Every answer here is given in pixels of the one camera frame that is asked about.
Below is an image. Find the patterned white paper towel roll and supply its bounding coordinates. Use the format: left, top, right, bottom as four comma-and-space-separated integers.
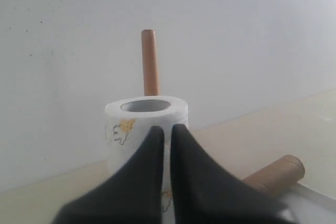
104, 95, 188, 223

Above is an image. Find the wooden paper towel holder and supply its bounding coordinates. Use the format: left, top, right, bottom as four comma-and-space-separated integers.
141, 29, 160, 96

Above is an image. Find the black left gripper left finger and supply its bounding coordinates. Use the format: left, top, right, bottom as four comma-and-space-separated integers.
53, 126, 164, 223

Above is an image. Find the white square plastic tray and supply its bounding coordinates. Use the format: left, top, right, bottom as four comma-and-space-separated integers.
277, 183, 335, 224

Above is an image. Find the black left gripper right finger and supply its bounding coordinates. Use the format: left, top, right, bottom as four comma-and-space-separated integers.
170, 124, 297, 223

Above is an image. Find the brown cardboard tube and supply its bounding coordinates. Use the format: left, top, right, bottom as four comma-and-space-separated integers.
243, 155, 306, 197

